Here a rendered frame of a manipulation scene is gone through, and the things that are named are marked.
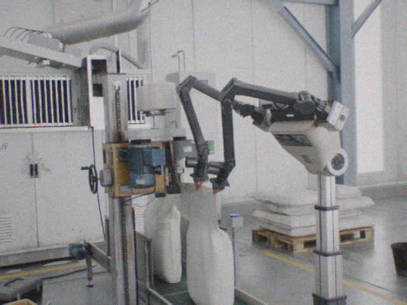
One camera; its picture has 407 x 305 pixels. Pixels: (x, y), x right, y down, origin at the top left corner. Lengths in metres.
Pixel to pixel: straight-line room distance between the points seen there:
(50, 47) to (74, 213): 1.78
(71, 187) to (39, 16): 2.45
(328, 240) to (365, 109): 6.69
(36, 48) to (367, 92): 6.03
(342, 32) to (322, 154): 6.18
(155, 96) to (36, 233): 3.16
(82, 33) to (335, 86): 4.77
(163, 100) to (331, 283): 1.39
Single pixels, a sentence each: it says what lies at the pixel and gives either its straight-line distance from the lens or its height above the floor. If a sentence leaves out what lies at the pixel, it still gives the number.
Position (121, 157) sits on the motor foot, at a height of 1.26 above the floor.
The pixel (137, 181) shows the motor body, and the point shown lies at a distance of 2.95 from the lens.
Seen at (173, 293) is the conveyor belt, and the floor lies 0.38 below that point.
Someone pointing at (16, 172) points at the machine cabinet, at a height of 1.01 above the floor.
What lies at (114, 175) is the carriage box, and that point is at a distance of 3.10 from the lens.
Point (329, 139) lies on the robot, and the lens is 2.79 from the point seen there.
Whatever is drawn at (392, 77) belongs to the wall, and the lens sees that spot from 10.07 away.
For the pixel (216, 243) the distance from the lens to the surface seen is 2.88.
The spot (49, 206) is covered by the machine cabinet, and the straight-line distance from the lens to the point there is 5.82.
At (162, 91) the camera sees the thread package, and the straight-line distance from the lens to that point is 2.99.
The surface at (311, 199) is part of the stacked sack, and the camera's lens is 5.88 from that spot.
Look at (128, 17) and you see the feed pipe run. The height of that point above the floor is 2.57.
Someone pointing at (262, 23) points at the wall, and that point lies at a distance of 8.46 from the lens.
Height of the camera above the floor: 1.43
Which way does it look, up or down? 3 degrees down
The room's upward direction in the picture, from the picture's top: 2 degrees counter-clockwise
